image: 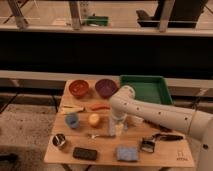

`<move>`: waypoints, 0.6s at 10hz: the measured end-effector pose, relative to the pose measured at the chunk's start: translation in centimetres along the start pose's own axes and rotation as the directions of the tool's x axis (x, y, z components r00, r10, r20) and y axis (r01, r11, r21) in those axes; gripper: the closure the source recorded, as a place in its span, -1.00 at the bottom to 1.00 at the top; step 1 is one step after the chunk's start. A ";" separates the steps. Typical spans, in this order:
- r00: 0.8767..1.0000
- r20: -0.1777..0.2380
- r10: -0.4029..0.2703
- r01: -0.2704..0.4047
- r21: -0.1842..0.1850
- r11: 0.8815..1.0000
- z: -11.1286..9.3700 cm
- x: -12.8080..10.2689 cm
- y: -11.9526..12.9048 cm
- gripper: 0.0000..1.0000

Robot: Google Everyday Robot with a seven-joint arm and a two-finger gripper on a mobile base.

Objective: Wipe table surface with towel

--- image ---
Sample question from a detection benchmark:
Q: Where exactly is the grey-blue towel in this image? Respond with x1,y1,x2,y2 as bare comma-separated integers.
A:
109,122,127,136

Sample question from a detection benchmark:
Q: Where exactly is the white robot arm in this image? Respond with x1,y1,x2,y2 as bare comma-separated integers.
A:
109,85,213,171

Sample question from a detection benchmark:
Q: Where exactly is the purple bowl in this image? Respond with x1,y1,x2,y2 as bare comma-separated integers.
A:
95,79,118,98

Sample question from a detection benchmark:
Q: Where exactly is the red chili pepper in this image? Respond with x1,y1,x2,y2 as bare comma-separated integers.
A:
90,104,110,111

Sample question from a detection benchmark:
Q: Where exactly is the orange bowl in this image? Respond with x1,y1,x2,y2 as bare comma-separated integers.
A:
69,80,89,98

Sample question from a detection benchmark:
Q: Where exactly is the yellow round fruit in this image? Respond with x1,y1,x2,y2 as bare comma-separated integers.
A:
88,113,100,127

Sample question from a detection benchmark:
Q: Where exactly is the white plastic cup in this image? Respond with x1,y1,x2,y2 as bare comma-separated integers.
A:
131,116,144,126

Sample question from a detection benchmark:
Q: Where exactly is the green plastic tray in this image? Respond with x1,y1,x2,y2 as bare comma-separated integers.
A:
120,75,173,105

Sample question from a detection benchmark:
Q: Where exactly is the yellow banana peel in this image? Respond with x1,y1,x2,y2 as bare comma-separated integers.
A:
60,106,85,115

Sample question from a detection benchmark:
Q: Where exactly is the blue cup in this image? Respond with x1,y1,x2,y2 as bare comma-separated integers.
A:
65,113,79,129

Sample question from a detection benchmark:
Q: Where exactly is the metal fork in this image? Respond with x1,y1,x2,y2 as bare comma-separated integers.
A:
87,134,110,139

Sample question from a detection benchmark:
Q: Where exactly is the wooden folding table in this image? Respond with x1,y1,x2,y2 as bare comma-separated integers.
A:
44,80,195,168

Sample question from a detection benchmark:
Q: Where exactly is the green box in background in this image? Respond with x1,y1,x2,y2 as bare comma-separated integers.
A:
86,15,109,26

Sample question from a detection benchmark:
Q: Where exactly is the blue sponge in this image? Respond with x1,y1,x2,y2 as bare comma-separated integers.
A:
116,146,138,162

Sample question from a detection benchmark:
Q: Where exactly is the small metal cup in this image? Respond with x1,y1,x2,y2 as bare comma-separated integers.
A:
52,134,66,149

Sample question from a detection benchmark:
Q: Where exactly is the metal square container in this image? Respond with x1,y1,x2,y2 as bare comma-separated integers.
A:
140,138,155,153

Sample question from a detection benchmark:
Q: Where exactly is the black rectangular block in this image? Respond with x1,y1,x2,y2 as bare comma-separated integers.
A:
73,147,97,161

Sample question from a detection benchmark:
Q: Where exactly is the black handled tool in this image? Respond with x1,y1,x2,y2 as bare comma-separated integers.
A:
153,133,183,141

